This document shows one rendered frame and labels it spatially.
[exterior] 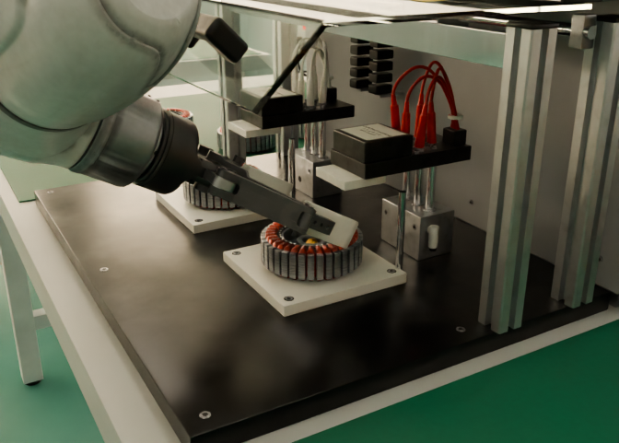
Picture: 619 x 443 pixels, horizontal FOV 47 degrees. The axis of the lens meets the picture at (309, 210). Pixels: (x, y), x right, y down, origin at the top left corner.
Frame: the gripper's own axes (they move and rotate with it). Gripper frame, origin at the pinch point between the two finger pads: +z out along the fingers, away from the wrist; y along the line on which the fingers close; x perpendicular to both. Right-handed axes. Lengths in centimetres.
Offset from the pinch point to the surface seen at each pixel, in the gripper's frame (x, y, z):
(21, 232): 20.6, 33.6, -17.4
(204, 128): 0, 73, 20
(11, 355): 84, 132, 22
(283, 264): 5.9, -3.0, -2.3
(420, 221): -4.0, -4.2, 11.6
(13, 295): 59, 113, 10
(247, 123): -5.5, 24.2, 1.8
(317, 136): -8.1, 23.2, 12.6
